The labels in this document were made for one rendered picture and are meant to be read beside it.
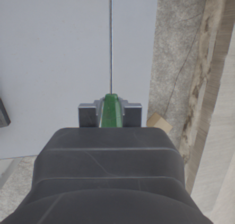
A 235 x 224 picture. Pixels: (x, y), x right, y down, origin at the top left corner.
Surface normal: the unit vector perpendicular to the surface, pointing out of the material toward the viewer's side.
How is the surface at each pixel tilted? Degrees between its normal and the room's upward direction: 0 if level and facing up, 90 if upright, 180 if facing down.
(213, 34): 33
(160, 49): 0
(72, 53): 0
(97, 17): 0
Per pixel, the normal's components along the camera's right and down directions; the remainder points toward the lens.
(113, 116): 0.25, 0.12
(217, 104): 0.25, 0.36
